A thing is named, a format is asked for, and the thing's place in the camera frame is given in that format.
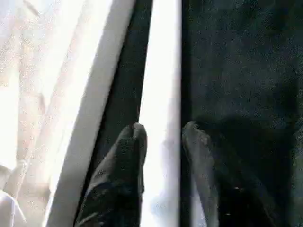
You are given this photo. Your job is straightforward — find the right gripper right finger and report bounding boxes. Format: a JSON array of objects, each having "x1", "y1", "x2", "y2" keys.
[{"x1": 181, "y1": 120, "x2": 281, "y2": 227}]

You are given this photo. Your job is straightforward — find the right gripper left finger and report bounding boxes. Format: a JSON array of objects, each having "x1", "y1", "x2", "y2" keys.
[{"x1": 75, "y1": 122, "x2": 149, "y2": 227}]

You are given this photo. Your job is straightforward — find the white plastic table leg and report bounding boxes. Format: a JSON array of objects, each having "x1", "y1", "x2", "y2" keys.
[{"x1": 138, "y1": 0, "x2": 209, "y2": 227}]

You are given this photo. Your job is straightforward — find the white plastic table top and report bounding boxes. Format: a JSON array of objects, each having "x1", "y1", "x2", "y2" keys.
[{"x1": 0, "y1": 0, "x2": 138, "y2": 227}]

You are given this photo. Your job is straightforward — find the black work mat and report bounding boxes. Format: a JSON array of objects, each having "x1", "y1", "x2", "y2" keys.
[{"x1": 73, "y1": 0, "x2": 303, "y2": 227}]

